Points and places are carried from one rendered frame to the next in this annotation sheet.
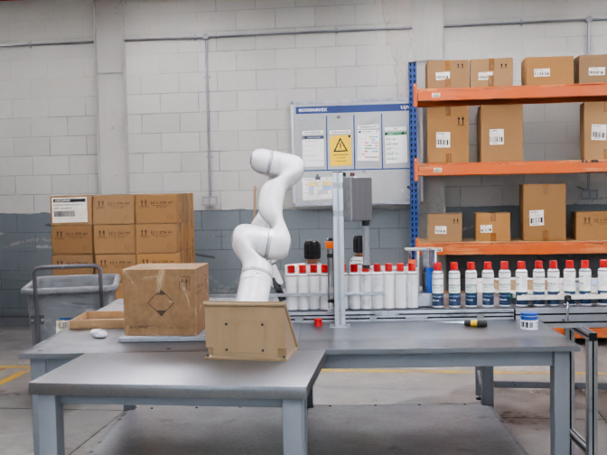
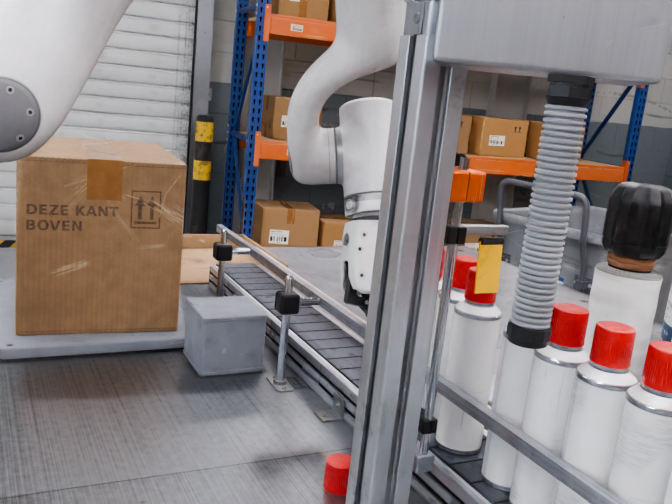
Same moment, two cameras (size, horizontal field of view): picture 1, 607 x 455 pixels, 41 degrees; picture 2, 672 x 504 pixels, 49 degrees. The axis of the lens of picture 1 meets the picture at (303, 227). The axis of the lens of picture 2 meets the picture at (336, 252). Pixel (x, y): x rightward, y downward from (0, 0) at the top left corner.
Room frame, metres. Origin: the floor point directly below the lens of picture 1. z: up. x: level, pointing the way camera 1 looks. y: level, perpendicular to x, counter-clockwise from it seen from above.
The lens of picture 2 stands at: (3.15, -0.69, 1.26)
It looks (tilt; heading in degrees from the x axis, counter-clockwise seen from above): 13 degrees down; 61
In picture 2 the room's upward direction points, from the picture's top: 6 degrees clockwise
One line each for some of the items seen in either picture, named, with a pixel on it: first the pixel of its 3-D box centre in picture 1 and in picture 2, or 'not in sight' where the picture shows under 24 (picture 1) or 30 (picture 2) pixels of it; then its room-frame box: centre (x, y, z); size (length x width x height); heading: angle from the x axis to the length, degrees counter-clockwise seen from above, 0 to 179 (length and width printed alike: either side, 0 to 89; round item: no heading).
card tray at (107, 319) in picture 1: (110, 319); (210, 256); (3.69, 0.89, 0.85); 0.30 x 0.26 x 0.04; 89
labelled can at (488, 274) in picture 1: (488, 284); not in sight; (3.65, -0.82, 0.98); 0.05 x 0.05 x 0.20
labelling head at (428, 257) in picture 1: (420, 276); not in sight; (3.74, -0.54, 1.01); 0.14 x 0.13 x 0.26; 89
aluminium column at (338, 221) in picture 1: (339, 249); (414, 203); (3.52, -0.15, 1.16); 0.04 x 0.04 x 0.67; 89
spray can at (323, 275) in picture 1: (325, 287); (470, 359); (3.66, -0.09, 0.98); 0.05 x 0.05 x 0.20
